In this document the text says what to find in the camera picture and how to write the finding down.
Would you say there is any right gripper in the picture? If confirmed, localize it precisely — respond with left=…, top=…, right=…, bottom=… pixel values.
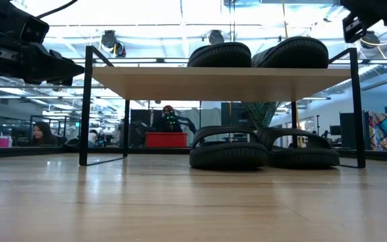
left=340, top=0, right=387, bottom=44

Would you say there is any dark rubber slide sandal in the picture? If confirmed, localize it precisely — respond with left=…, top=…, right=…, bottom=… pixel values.
left=251, top=36, right=330, bottom=69
left=189, top=126, right=270, bottom=170
left=186, top=42, right=253, bottom=68
left=257, top=126, right=341, bottom=169

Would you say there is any person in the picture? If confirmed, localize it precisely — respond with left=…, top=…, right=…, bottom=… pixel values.
left=87, top=129, right=101, bottom=148
left=32, top=120, right=59, bottom=147
left=153, top=105, right=183, bottom=133

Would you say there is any black partition panel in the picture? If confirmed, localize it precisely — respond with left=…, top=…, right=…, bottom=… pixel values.
left=130, top=109, right=153, bottom=148
left=220, top=102, right=248, bottom=135

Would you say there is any dark cabinet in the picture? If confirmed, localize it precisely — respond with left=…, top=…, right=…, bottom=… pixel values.
left=339, top=112, right=371, bottom=149

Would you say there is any dark hanging pole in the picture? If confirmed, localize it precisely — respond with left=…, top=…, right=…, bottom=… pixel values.
left=229, top=0, right=237, bottom=44

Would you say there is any red plastic bin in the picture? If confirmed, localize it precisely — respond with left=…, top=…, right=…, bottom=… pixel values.
left=145, top=132, right=189, bottom=149

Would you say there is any green patterned cloth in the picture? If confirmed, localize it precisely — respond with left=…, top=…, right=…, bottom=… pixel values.
left=242, top=102, right=279, bottom=130

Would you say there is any black camera cable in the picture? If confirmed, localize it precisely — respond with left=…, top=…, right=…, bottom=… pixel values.
left=36, top=0, right=79, bottom=19

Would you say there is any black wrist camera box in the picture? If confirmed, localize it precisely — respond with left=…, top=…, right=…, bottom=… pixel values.
left=0, top=0, right=50, bottom=44

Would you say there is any black table edge rail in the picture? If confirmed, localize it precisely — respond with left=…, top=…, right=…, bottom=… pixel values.
left=0, top=146, right=387, bottom=159

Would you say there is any wooden shelf with black frame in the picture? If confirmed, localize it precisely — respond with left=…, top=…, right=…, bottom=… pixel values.
left=79, top=45, right=367, bottom=169

